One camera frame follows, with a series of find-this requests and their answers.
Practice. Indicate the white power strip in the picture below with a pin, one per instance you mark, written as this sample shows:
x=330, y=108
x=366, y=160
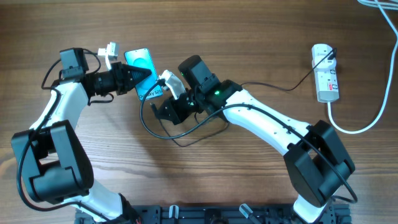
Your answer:
x=325, y=81

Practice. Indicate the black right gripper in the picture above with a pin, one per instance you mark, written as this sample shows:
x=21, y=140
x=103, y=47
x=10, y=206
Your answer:
x=177, y=115

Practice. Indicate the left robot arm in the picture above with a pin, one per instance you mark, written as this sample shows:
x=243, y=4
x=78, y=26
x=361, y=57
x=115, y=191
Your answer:
x=53, y=170

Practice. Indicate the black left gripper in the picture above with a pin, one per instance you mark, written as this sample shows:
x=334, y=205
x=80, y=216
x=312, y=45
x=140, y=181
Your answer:
x=122, y=78

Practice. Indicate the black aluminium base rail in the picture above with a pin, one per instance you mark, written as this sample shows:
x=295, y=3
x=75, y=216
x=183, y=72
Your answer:
x=274, y=213

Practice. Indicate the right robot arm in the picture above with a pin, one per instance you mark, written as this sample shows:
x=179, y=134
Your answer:
x=317, y=162

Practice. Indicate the white USB charger plug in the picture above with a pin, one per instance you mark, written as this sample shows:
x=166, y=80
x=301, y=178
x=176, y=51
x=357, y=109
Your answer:
x=322, y=63

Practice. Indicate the blue Galaxy smartphone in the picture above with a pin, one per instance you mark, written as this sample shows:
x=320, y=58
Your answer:
x=141, y=58

